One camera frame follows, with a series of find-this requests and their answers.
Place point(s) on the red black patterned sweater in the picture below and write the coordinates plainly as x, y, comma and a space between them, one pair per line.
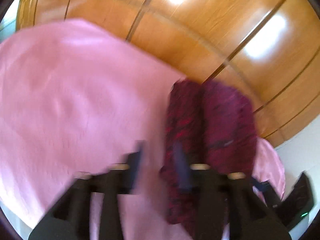
215, 125

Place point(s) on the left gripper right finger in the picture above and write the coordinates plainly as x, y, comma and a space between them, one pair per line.
225, 200

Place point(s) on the wooden headboard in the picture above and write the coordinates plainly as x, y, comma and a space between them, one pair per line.
269, 49

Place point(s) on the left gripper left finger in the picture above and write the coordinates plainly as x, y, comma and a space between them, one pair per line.
89, 208

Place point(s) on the pink bed sheet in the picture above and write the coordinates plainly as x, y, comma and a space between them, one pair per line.
76, 98

